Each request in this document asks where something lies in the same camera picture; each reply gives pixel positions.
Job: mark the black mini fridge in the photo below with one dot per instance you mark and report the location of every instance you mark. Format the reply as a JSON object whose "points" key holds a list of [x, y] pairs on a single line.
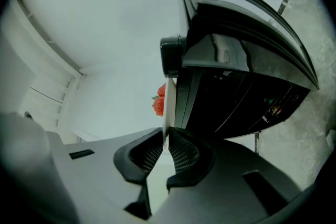
{"points": [[236, 102]]}

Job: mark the small orange item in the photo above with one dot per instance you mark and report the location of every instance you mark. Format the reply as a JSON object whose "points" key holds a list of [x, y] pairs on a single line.
{"points": [[275, 109]]}

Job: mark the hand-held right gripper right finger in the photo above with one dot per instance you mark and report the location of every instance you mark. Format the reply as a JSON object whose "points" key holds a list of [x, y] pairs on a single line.
{"points": [[194, 160]]}

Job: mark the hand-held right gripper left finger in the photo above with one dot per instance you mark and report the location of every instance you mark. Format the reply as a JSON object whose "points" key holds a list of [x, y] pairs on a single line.
{"points": [[136, 162]]}

